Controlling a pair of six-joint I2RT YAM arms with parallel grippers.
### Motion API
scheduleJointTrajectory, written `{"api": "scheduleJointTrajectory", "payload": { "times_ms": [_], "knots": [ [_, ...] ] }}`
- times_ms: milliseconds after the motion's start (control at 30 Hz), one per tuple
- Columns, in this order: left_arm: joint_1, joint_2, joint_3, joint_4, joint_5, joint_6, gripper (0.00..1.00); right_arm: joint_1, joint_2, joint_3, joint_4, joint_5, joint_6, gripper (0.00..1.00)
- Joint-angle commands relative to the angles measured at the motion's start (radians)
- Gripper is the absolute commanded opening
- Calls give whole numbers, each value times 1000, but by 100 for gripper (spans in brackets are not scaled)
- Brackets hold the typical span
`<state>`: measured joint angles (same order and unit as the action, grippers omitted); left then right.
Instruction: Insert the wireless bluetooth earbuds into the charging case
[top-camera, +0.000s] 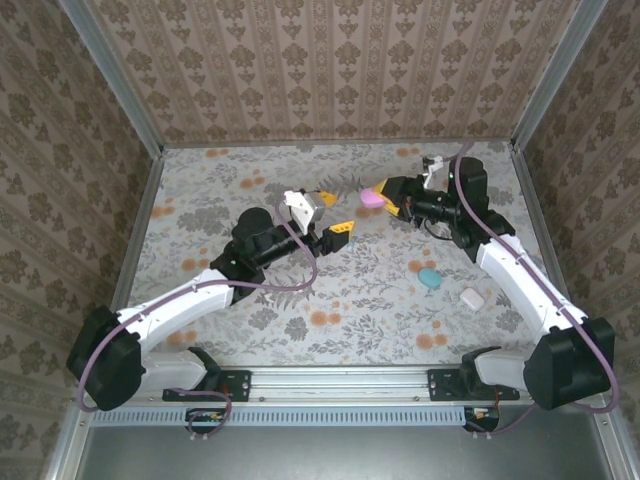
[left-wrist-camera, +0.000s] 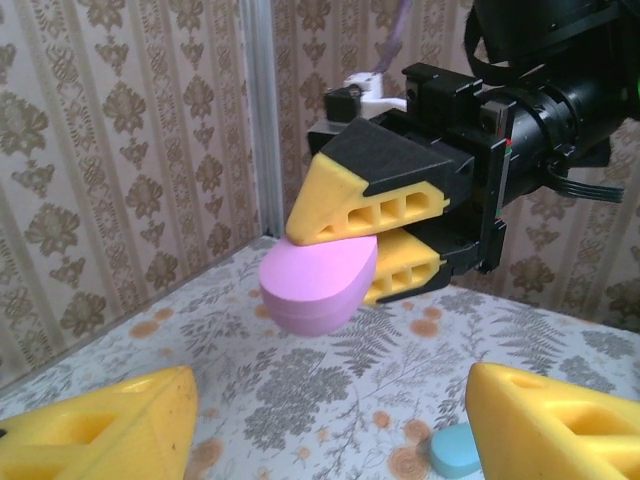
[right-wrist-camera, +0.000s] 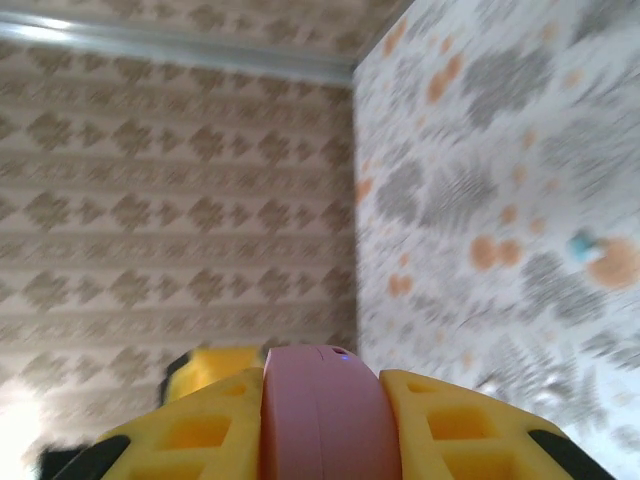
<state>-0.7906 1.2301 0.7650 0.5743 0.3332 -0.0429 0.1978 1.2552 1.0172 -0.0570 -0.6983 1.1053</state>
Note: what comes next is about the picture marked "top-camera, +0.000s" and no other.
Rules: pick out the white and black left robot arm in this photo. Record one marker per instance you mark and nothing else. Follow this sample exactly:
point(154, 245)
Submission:
point(175, 310)

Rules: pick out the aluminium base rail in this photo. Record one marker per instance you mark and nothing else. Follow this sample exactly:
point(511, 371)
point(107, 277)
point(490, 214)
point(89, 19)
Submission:
point(340, 385)

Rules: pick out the small black controller board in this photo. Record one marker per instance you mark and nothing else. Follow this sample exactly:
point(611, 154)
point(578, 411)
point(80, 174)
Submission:
point(205, 416)
point(482, 416)

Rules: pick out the blue earbuds charging case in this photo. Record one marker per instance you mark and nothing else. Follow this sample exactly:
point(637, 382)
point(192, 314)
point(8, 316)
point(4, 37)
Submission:
point(430, 278)

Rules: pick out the aluminium back frame rail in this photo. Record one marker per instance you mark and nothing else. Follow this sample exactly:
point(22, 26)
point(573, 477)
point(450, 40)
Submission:
point(300, 144)

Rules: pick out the aluminium corner post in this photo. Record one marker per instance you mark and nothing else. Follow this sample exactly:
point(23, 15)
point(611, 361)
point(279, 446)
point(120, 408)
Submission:
point(110, 75)
point(560, 75)

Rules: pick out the pink earbuds charging case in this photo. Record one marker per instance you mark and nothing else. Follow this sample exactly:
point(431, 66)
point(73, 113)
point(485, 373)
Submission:
point(371, 199)

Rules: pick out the grey metal panel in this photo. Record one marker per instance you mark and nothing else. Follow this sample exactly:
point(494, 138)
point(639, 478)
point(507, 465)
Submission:
point(350, 455)

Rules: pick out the aluminium side frame rail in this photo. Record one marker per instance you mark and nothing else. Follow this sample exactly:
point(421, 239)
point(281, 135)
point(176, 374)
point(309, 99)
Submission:
point(531, 190)
point(142, 220)

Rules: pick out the white earbuds charging case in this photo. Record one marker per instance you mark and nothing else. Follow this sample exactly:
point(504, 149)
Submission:
point(472, 298)

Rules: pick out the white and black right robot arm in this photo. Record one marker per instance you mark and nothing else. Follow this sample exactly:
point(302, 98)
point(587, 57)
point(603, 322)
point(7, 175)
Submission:
point(525, 285)

